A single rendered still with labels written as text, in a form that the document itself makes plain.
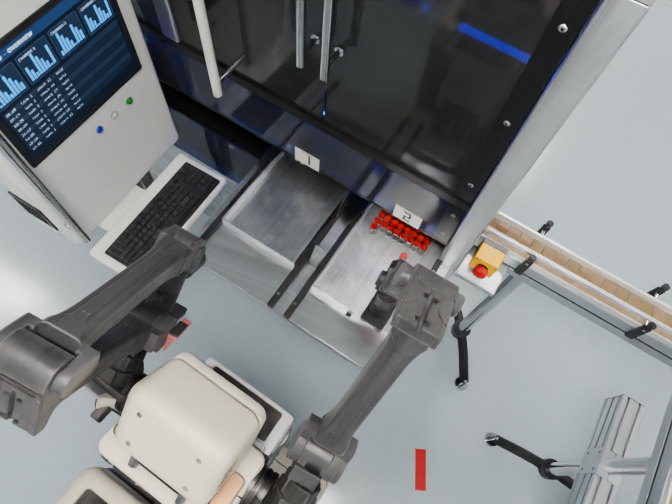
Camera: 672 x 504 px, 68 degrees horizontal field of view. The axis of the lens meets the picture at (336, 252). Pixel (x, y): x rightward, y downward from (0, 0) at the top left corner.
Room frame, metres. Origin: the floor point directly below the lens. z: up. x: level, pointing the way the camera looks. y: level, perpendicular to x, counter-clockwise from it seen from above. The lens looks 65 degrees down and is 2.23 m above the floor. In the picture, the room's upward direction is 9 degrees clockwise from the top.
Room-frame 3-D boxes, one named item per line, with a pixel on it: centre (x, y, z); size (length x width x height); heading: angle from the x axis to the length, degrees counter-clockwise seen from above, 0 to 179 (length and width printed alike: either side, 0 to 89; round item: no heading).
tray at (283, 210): (0.76, 0.16, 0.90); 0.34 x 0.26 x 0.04; 156
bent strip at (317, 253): (0.54, 0.08, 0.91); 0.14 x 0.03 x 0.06; 155
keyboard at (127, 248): (0.69, 0.56, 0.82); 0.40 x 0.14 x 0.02; 158
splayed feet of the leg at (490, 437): (0.18, -0.99, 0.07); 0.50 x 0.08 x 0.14; 66
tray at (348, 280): (0.60, -0.14, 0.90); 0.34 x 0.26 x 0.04; 156
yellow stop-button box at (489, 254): (0.63, -0.42, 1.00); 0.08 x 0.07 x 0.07; 156
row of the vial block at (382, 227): (0.70, -0.18, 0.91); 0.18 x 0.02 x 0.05; 66
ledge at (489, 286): (0.66, -0.45, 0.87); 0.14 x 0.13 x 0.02; 156
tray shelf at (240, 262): (0.63, 0.04, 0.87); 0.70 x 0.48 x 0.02; 66
